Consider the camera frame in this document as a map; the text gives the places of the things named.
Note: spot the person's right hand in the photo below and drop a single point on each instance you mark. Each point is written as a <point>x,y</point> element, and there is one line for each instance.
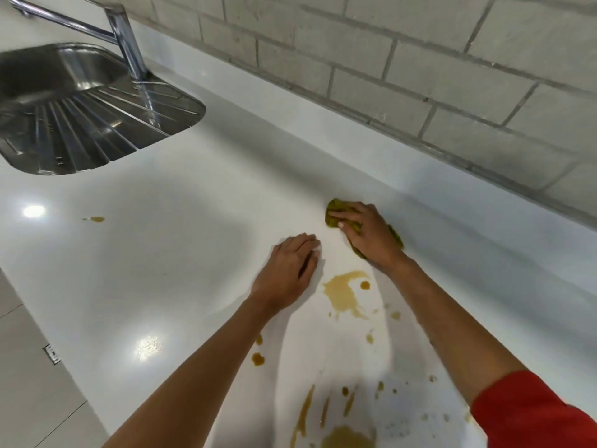
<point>373,237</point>

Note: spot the person's left hand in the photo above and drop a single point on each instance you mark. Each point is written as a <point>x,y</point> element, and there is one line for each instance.
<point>280,279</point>

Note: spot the person's left thumb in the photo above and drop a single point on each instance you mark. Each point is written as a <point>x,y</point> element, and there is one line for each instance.
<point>310,269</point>

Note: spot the person's right thumb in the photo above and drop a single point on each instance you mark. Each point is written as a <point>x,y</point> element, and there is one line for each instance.
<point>349,227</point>

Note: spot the green cleaning cloth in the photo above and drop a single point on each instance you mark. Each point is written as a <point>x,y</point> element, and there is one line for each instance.
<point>333,214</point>

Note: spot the person's left forearm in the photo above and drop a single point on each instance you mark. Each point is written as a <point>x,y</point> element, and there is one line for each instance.
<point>200,382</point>

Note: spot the person's right forearm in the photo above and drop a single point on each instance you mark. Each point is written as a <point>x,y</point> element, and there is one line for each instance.
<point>447,331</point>

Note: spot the large brown liquid puddle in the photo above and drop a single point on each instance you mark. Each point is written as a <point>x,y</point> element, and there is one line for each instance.
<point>343,293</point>

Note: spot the round brown liquid drop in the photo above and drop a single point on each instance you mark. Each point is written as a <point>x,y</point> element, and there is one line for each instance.
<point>258,359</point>

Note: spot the smeared brown liquid spill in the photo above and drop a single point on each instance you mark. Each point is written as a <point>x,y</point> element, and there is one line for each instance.
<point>345,437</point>

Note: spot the small brown liquid stain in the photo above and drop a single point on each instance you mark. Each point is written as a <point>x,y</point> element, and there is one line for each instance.
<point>96,219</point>

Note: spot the red sleeve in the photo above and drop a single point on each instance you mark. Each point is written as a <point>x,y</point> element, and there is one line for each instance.
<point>531,415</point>

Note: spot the small metal plate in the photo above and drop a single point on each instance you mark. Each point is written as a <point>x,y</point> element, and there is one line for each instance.
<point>52,354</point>

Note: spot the stainless steel sink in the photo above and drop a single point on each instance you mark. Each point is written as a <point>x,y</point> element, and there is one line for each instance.
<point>70,111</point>

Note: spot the chrome faucet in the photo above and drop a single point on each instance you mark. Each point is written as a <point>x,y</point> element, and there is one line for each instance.
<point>126,37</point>

